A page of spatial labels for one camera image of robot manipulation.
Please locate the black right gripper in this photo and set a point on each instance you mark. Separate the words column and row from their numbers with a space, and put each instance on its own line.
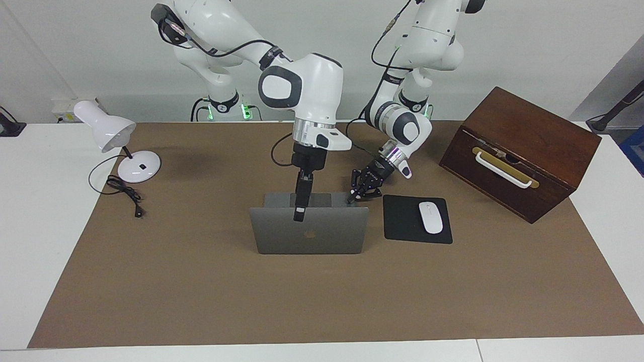
column 309, row 157

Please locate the black stand leg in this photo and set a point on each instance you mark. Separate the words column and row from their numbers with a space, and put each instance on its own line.
column 604, row 120

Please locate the dark brown wooden box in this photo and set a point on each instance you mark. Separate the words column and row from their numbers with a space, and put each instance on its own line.
column 553, row 146

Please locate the white computer mouse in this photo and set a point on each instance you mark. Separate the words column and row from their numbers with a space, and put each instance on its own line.
column 430, row 217

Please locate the silver laptop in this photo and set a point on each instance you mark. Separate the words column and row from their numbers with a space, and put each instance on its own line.
column 282, row 231

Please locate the white power strip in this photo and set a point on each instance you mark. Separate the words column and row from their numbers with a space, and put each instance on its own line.
column 63, row 108

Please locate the brown table mat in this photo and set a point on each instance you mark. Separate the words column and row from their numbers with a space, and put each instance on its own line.
column 201, row 291

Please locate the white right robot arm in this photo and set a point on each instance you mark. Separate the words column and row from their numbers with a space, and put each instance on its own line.
column 312, row 85

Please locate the white desk lamp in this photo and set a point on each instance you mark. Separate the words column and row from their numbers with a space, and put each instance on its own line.
column 138, row 168

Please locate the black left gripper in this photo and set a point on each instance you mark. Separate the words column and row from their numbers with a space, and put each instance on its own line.
column 381, row 170

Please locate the blue crate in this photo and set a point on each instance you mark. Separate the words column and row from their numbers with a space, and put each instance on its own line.
column 635, row 151

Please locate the black mouse pad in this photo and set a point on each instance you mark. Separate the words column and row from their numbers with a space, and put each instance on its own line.
column 400, row 221

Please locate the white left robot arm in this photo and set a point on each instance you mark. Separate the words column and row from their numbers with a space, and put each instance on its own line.
column 432, row 40

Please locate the black background object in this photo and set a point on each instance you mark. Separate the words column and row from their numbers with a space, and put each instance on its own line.
column 10, row 128

